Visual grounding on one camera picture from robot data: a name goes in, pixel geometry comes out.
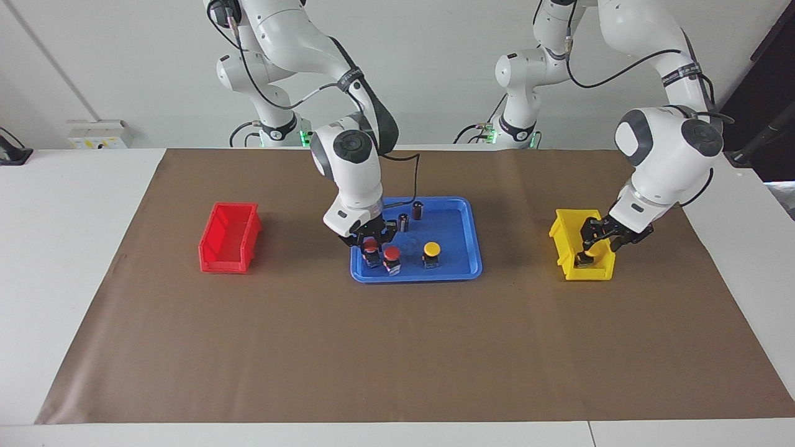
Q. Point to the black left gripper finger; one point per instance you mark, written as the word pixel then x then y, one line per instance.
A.
pixel 590 233
pixel 624 243

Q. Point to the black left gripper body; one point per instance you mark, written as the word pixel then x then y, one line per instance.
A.
pixel 627 233

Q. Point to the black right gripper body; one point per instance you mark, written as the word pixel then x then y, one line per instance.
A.
pixel 369 228

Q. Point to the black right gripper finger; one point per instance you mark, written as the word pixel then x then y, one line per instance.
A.
pixel 388 231
pixel 353 241

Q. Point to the red push button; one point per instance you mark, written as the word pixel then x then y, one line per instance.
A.
pixel 392 252
pixel 371 246

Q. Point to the yellow push button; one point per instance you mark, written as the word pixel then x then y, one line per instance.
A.
pixel 431 249
pixel 593 252

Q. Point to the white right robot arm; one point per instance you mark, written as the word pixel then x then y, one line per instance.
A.
pixel 354 180

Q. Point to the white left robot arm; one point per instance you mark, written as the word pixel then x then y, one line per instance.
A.
pixel 664 161

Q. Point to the blue plastic tray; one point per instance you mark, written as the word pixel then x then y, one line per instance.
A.
pixel 453 261

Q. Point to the black cylindrical capacitor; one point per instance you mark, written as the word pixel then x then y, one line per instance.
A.
pixel 418 210
pixel 404 225

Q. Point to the yellow plastic bin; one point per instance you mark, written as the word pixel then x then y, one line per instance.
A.
pixel 562 239

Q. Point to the brown paper table mat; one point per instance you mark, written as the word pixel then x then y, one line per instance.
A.
pixel 397 347

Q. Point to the black pole with base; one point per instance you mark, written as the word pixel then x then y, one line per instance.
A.
pixel 739 156

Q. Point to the red plastic bin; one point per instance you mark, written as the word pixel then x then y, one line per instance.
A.
pixel 211 257

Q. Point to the black background panel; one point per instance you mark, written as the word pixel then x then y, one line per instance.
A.
pixel 770 93

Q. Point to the black device at table edge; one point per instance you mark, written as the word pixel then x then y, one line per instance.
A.
pixel 12 155

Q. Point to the white wall socket box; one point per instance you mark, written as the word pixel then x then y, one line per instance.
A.
pixel 99 133

